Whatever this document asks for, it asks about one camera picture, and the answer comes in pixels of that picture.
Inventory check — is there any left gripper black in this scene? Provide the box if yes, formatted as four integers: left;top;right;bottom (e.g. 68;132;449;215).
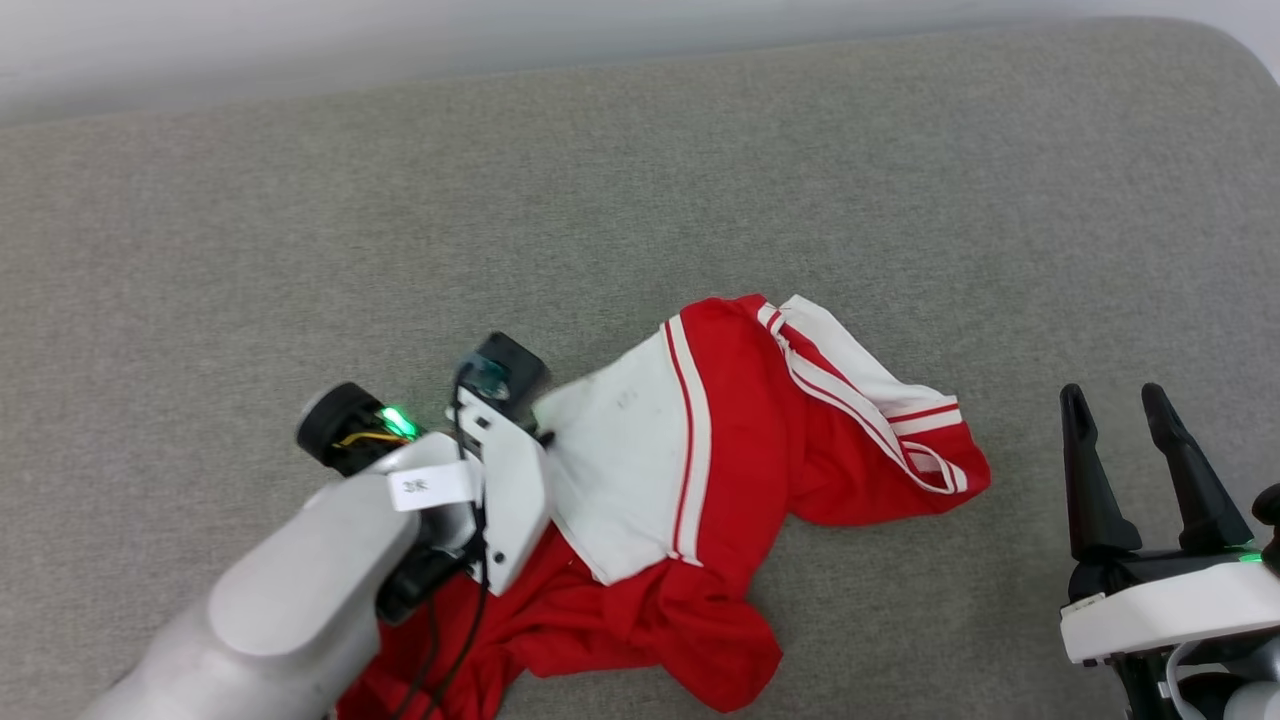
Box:
296;382;483;625

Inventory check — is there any red and white garment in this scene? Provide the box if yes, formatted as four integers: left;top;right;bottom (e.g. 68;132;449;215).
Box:
335;293;993;720

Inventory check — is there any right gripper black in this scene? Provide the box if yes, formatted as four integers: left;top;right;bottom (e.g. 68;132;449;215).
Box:
1060;382;1265;605

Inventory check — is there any grey fabric sofa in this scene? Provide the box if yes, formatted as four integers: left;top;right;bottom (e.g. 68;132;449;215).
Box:
0;15;1280;720

